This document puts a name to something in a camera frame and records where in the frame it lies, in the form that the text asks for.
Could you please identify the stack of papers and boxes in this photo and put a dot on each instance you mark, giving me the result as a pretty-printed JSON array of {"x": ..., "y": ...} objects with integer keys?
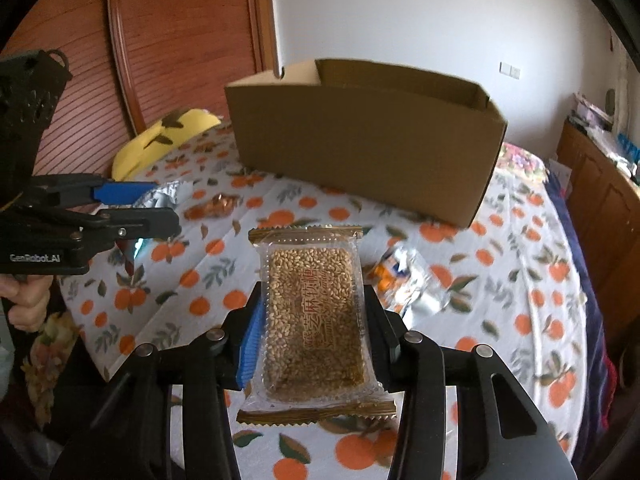
[{"x": 590, "y": 112}]

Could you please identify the row of blue bottles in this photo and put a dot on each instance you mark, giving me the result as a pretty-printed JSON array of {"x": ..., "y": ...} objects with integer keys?
[{"x": 629, "y": 145}]

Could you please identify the pale curtain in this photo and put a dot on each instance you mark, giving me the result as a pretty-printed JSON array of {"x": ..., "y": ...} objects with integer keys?
[{"x": 622, "y": 85}]

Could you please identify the wooden cabinet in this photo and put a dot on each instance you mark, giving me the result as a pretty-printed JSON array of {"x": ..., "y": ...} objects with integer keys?
[{"x": 600, "y": 185}]

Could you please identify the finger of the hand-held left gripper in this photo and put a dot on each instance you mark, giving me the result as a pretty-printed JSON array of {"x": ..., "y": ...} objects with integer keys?
[
  {"x": 125, "y": 193},
  {"x": 145, "y": 225}
]

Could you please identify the round dark mirror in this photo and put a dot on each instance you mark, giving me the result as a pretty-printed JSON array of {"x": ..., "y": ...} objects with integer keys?
[{"x": 610, "y": 99}]

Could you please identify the floral cloth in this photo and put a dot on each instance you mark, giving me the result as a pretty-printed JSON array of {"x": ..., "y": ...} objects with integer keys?
[{"x": 47, "y": 360}]

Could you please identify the yellow plush pillow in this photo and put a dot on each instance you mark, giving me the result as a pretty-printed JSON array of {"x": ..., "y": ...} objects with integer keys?
[{"x": 150, "y": 150}]

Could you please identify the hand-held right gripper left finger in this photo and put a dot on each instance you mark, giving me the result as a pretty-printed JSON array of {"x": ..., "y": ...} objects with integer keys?
[{"x": 250, "y": 340}]

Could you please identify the wooden wardrobe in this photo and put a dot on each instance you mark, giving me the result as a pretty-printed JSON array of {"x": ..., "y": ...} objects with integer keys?
[{"x": 190, "y": 35}]

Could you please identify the white paper bag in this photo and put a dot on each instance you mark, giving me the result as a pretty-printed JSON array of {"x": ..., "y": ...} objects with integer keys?
[{"x": 561, "y": 176}]

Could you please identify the silver foil packet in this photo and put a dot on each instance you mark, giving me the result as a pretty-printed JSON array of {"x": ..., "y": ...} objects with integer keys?
[{"x": 167, "y": 195}]

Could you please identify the sesame candy bar packet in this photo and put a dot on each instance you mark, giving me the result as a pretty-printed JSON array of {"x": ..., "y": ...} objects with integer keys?
[{"x": 315, "y": 320}]

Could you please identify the clear packet of orange nuts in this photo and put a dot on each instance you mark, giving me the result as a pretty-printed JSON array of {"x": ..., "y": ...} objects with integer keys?
[{"x": 220, "y": 206}]

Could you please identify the navy blue blanket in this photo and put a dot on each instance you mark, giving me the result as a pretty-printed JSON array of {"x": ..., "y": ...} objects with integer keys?
[{"x": 585, "y": 260}]

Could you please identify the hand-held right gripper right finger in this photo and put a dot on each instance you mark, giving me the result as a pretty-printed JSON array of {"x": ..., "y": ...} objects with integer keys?
[{"x": 385, "y": 345}]

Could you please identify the orange fruit print bedsheet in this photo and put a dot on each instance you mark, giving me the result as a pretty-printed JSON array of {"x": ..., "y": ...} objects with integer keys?
[{"x": 475, "y": 260}]

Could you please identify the brown cardboard box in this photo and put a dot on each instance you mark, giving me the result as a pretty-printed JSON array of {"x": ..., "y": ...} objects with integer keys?
[{"x": 360, "y": 150}]

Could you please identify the person's left hand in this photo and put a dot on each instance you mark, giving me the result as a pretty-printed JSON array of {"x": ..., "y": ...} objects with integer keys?
[{"x": 25, "y": 305}]

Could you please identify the red cloth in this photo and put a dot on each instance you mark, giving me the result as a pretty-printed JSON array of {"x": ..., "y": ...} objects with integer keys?
[{"x": 608, "y": 385}]

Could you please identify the white wall socket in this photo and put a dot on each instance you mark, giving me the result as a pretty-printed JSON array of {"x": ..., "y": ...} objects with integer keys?
[{"x": 510, "y": 70}]

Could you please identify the floral blanket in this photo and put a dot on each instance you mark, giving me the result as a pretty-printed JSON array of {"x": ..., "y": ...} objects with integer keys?
[{"x": 520, "y": 162}]

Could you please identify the silver orange blue snack packet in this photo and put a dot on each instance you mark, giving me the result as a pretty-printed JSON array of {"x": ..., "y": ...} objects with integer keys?
[{"x": 415, "y": 285}]

